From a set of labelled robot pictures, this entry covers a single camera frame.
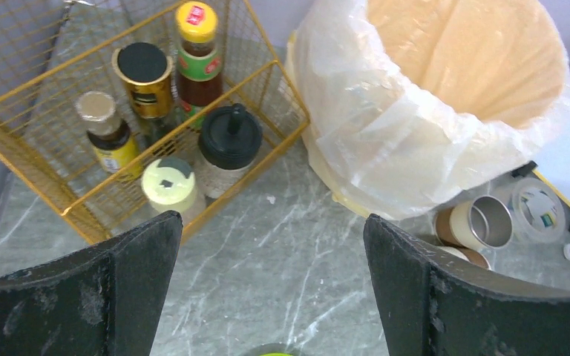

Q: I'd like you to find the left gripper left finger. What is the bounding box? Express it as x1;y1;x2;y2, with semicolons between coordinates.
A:
0;211;183;355

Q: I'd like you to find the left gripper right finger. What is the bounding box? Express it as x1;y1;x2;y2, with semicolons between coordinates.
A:
363;214;570;355

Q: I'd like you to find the white mug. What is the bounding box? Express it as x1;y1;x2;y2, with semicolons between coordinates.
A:
439;246;491;271

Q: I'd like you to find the cream lid shaker jar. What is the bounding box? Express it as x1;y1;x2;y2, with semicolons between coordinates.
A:
141;156;206;225

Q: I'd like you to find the small yellow label bottle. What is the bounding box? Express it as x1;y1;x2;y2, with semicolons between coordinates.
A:
75;91;143;180

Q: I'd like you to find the black lid shaker jar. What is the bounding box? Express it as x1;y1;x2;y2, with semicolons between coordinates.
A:
194;103;263;200

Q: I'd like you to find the tall yellow label spice jar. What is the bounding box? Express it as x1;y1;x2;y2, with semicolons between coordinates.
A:
111;42;177;147

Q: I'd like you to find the red cap sauce bottle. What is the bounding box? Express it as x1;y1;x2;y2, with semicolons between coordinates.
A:
175;1;223;121

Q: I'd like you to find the upright steel lined mug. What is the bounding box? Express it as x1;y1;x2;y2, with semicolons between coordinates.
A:
434;195;513;251

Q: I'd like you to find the green plate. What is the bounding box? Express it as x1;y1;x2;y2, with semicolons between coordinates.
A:
243;343;298;356

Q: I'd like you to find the trash bin with bag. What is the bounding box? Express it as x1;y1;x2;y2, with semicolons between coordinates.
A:
285;1;570;220

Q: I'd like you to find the yellow wire basket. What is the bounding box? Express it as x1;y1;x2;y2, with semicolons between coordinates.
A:
0;1;309;244

